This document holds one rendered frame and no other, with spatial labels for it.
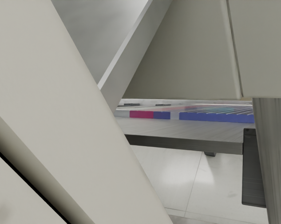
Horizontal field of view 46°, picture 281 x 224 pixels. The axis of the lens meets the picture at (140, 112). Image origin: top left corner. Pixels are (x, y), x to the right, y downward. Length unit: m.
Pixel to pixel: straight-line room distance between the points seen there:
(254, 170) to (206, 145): 0.04
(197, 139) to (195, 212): 1.37
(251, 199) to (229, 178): 1.43
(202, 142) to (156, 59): 0.14
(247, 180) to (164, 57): 0.15
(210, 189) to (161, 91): 1.53
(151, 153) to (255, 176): 1.64
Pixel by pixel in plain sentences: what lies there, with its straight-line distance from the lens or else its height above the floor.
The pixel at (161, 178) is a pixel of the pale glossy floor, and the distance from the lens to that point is 1.79.
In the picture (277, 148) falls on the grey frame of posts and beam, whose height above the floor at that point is 1.26.
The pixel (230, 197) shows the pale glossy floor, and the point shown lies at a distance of 1.65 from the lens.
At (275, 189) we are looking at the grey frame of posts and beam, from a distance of 0.24.
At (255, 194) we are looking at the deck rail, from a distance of 0.28.
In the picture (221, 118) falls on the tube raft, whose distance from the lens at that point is 0.48.
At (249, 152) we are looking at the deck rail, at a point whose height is 1.21.
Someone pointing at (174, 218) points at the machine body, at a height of 0.62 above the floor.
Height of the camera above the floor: 1.43
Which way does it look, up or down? 41 degrees down
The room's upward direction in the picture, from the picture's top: 25 degrees counter-clockwise
